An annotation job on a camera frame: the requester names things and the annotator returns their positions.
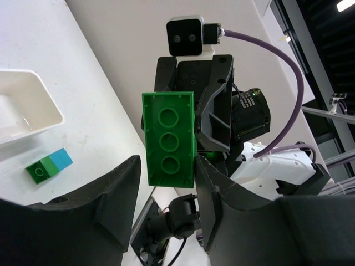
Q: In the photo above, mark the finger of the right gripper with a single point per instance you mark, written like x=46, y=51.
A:
x=165, y=77
x=213, y=119

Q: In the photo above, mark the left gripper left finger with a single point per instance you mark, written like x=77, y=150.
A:
x=88, y=226

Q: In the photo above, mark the white compartment tray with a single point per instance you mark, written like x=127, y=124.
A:
x=27, y=110

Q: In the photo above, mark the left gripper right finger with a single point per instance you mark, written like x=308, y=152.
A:
x=242, y=228

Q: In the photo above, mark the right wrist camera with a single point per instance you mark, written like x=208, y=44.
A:
x=187, y=35

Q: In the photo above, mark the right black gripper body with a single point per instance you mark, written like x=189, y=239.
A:
x=196, y=75

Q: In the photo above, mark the green long lego brick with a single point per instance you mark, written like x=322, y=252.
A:
x=169, y=120

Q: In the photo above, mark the green square lego brick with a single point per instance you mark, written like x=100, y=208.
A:
x=42, y=170

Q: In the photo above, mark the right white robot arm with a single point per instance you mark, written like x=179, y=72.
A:
x=270, y=76

